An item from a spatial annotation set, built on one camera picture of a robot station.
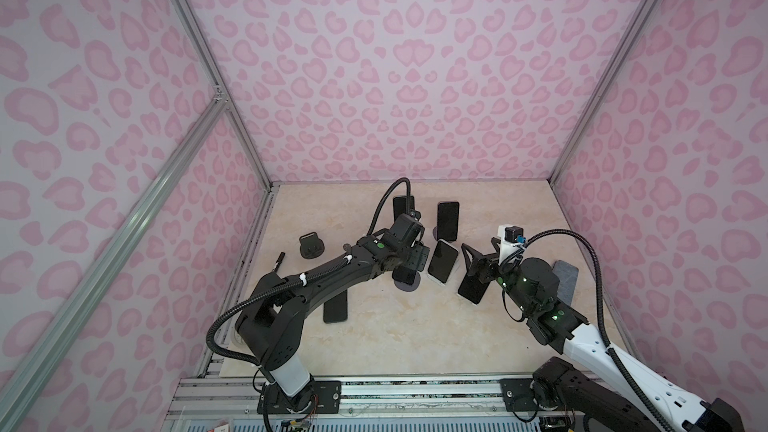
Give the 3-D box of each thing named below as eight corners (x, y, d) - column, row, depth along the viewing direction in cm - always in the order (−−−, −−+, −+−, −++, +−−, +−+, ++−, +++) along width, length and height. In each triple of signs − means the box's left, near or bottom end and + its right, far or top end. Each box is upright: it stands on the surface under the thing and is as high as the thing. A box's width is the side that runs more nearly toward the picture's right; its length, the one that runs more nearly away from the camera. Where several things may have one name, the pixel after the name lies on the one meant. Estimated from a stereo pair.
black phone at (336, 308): (323, 322, 87) (321, 319, 85) (327, 294, 93) (326, 290, 91) (346, 322, 87) (345, 319, 85) (349, 294, 93) (348, 290, 91)
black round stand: (304, 260, 101) (296, 243, 93) (306, 248, 104) (299, 232, 96) (321, 259, 101) (315, 243, 93) (323, 248, 104) (317, 232, 96)
